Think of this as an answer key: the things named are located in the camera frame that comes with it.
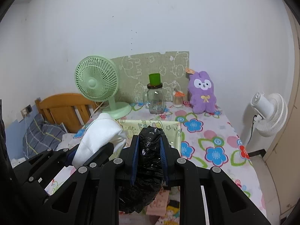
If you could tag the cotton swab jar orange lid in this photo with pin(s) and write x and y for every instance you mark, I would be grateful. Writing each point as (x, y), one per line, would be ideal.
(178, 102)

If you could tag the beige door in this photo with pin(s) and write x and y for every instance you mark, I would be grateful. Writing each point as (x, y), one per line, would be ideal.
(288, 145)

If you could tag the white cloth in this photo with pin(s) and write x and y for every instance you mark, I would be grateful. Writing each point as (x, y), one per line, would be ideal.
(98, 133)

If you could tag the glass mug jar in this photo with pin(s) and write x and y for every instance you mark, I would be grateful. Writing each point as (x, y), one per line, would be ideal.
(155, 103)

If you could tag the black flat base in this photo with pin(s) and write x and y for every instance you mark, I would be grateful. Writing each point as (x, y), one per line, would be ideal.
(256, 154)

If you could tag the black plastic bag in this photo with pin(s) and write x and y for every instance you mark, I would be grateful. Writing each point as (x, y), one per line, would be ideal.
(150, 168)

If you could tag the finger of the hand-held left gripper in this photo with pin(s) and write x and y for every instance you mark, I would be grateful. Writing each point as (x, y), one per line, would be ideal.
(100, 153)
(70, 157)

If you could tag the printed tissue pack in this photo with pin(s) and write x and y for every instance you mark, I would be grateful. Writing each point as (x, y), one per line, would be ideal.
(173, 209)

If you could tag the purple plush bunny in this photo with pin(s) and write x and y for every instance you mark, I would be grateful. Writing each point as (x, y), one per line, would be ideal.
(202, 98)

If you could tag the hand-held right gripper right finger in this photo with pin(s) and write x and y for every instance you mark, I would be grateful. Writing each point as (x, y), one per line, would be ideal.
(164, 159)

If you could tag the green desk fan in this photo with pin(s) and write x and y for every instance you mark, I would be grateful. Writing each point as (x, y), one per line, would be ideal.
(93, 82)

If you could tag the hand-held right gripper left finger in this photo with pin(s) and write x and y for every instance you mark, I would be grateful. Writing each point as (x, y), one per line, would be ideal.
(134, 159)

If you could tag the floral tablecloth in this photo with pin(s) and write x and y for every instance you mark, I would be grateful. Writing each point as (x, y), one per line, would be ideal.
(225, 126)

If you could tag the wall socket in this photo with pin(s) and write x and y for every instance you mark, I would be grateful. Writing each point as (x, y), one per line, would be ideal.
(28, 109)

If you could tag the green printed board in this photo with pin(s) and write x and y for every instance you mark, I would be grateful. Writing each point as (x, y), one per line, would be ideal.
(140, 63)

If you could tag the white standing fan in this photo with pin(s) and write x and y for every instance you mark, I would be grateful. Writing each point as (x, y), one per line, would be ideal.
(264, 107)

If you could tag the pink wet wipes pack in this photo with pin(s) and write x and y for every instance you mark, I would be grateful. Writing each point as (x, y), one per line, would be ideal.
(159, 204)

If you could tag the green plastic cup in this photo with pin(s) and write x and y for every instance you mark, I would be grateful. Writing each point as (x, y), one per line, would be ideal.
(154, 79)

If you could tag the grey plaid pillow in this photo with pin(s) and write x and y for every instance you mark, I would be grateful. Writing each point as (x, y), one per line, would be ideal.
(44, 133)

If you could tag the wooden bed headboard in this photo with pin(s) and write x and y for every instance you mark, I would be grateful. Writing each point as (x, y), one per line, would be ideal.
(61, 105)

